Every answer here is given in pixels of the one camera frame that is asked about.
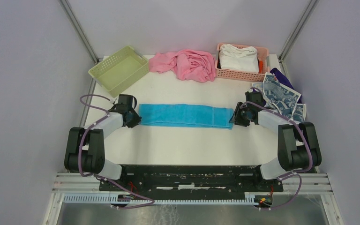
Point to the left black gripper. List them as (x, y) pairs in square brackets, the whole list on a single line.
[(137, 119)]

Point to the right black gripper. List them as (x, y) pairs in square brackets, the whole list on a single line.
[(237, 117)]

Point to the blue towel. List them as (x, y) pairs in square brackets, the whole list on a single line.
[(185, 116)]

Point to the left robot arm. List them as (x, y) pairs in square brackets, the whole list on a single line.
[(85, 151)]

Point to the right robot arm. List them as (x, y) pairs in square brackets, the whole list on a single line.
[(298, 149)]

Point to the blue white patterned cloth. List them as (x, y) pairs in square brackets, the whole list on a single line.
[(296, 112)]

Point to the green plastic basket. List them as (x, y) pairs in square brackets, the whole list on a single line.
[(119, 71)]

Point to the pink plastic basket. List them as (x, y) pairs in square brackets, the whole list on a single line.
[(263, 55)]

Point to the purple cloth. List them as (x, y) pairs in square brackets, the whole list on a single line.
[(281, 77)]

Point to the orange item in basket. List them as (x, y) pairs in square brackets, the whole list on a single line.
[(260, 65)]

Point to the white folded towel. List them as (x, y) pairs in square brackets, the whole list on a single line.
[(239, 59)]

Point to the pink towel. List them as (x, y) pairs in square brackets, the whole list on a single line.
[(187, 64)]

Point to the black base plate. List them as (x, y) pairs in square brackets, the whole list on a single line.
[(196, 182)]

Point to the white cable duct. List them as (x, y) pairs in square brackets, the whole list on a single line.
[(119, 199)]

